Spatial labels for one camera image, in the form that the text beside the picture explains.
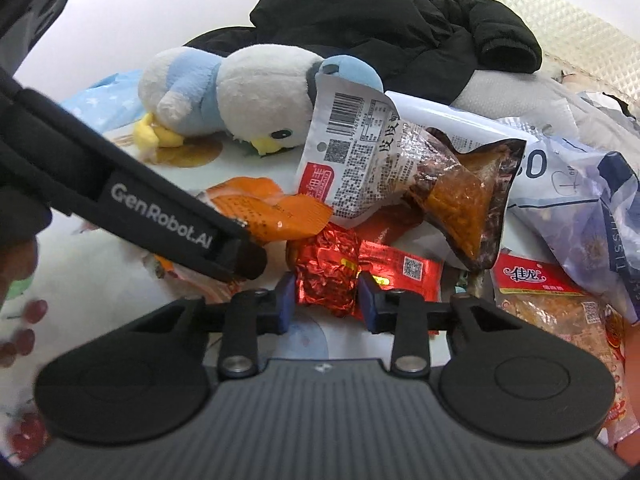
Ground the white barcode snack packet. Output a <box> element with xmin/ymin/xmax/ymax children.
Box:
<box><xmin>295</xmin><ymin>74</ymin><xmax>528</xmax><ymax>272</ymax></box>

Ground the fruit print mat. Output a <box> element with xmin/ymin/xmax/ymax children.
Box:
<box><xmin>0</xmin><ymin>119</ymin><xmax>496</xmax><ymax>466</ymax></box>

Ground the grey quilt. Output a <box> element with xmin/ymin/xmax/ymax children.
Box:
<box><xmin>447</xmin><ymin>65</ymin><xmax>640</xmax><ymax>133</ymax></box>

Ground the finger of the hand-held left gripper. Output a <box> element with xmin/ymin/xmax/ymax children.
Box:
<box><xmin>212</xmin><ymin>236</ymin><xmax>269</xmax><ymax>283</ymax></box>

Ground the red foil snack packet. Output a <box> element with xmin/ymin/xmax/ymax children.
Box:
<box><xmin>285</xmin><ymin>224</ymin><xmax>445</xmax><ymax>318</ymax></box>

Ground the black puffer jacket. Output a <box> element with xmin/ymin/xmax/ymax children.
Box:
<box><xmin>184</xmin><ymin>0</ymin><xmax>544</xmax><ymax>107</ymax></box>

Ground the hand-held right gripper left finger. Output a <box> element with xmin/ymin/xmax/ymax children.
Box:
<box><xmin>125</xmin><ymin>271</ymin><xmax>298</xmax><ymax>378</ymax></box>

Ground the white blue plush penguin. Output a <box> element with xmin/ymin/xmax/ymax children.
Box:
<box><xmin>136</xmin><ymin>44</ymin><xmax>386</xmax><ymax>158</ymax></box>

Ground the large tan snack packet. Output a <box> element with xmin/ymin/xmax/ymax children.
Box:
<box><xmin>489</xmin><ymin>251</ymin><xmax>640</xmax><ymax>443</ymax></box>

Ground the person's left hand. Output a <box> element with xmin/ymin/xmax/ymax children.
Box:
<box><xmin>0</xmin><ymin>237</ymin><xmax>50</xmax><ymax>370</ymax></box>

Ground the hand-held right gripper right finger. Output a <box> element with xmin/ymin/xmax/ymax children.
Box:
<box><xmin>356</xmin><ymin>271</ymin><xmax>533</xmax><ymax>378</ymax></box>

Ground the clear orange-brown snack packet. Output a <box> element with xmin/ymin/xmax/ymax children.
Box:
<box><xmin>147</xmin><ymin>252</ymin><xmax>243</xmax><ymax>296</ymax></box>

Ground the cream quilted headboard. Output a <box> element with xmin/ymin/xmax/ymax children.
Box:
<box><xmin>400</xmin><ymin>0</ymin><xmax>640</xmax><ymax>83</ymax></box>

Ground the blue white tissue pack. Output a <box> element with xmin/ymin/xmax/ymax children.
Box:
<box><xmin>385</xmin><ymin>91</ymin><xmax>640</xmax><ymax>326</ymax></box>

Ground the orange snack packet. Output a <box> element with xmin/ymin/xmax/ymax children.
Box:
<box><xmin>205</xmin><ymin>176</ymin><xmax>335</xmax><ymax>247</ymax></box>

